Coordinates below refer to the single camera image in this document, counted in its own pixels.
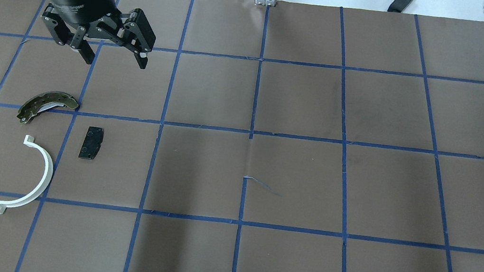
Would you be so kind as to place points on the black power adapter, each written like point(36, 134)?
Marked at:
point(399, 6)

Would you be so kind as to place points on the black brake pad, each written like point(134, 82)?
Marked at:
point(92, 143)

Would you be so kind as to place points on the olive brake shoe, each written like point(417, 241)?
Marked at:
point(44, 102)

